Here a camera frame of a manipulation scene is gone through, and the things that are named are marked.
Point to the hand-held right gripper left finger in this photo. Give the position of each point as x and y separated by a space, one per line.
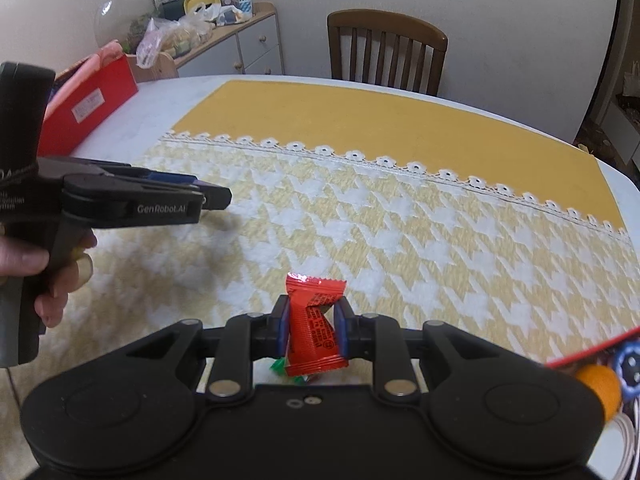
281 330

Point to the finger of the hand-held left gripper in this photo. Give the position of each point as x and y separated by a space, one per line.
150 207
110 169

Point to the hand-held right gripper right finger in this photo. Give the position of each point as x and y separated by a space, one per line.
340 327

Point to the red candy packet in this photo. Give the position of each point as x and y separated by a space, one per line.
310 325

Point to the red tin box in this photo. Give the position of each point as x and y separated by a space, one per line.
590 352

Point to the orange mandarin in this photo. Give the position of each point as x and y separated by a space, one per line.
600 390

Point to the purple blue fidget toy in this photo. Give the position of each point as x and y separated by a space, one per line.
629 367

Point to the white sunglasses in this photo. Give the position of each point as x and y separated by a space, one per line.
622 440

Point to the person's left hand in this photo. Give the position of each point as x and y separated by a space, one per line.
57 305

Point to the green candy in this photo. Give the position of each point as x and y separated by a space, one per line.
278 366

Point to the large red box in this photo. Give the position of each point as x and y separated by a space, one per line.
95 100

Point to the pink cloth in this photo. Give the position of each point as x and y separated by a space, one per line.
95 62

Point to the yellow houndstooth table mat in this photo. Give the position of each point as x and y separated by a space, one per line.
400 240

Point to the wooden rack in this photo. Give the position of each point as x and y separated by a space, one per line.
160 66

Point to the glass dome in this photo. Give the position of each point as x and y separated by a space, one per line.
115 20

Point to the clear plastic bag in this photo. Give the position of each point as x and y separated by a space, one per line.
170 35

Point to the white sideboard with wooden top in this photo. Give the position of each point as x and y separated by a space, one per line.
250 45

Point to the wooden chair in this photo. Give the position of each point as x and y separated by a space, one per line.
385 40

